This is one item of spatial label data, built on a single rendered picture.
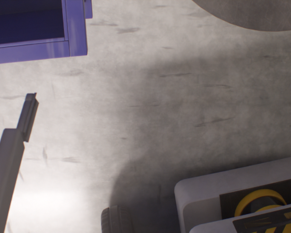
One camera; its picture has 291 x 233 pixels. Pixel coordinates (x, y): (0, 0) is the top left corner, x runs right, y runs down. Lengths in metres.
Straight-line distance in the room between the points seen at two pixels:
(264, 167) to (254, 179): 0.04
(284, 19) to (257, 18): 0.04
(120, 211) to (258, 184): 0.23
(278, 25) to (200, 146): 0.36
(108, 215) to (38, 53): 0.49
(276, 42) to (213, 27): 0.12
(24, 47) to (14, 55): 0.01
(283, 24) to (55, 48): 0.31
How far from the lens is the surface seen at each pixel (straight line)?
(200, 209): 0.80
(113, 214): 0.83
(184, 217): 0.80
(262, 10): 0.59
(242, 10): 0.58
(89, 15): 0.59
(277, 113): 0.91
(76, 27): 0.38
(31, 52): 0.39
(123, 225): 0.81
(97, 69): 0.83
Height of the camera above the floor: 0.81
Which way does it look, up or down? 70 degrees down
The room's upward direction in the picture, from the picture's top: 165 degrees clockwise
